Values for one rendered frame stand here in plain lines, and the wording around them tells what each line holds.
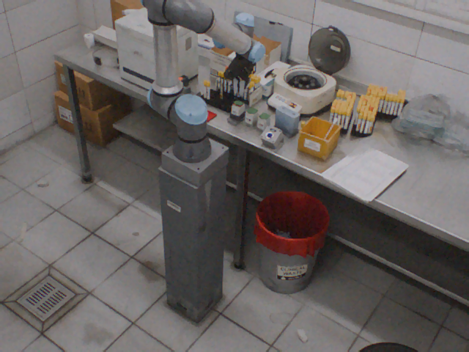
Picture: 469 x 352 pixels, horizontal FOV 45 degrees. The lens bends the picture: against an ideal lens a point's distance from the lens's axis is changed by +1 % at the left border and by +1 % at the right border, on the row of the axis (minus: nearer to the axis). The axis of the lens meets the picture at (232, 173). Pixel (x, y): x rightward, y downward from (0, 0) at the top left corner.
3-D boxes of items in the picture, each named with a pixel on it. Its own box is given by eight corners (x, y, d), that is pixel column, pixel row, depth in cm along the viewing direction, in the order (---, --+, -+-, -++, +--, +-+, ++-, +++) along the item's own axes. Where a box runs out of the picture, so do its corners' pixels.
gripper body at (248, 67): (256, 74, 246) (258, 48, 238) (245, 82, 240) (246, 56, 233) (242, 68, 249) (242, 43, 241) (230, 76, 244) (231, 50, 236)
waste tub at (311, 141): (296, 150, 240) (298, 130, 233) (309, 135, 249) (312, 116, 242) (325, 161, 235) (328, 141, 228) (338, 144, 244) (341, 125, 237)
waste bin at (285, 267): (234, 276, 298) (237, 215, 270) (272, 236, 322) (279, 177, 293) (296, 313, 282) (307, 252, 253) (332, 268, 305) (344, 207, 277)
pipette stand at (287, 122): (272, 128, 252) (273, 109, 245) (282, 122, 255) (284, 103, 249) (289, 138, 246) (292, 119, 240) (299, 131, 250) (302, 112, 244)
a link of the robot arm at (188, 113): (190, 145, 212) (189, 116, 203) (167, 128, 219) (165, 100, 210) (214, 131, 218) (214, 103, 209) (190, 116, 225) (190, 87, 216)
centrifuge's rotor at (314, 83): (280, 90, 266) (281, 77, 262) (301, 78, 275) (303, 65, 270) (305, 103, 258) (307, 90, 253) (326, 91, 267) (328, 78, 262)
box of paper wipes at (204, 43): (175, 46, 308) (175, 25, 299) (188, 38, 315) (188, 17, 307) (210, 58, 299) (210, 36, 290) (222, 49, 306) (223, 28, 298)
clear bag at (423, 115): (388, 130, 253) (397, 94, 241) (395, 111, 266) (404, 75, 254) (448, 144, 246) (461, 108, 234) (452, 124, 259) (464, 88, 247)
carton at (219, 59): (208, 75, 285) (208, 48, 275) (241, 54, 303) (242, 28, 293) (248, 92, 274) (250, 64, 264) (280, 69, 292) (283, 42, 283)
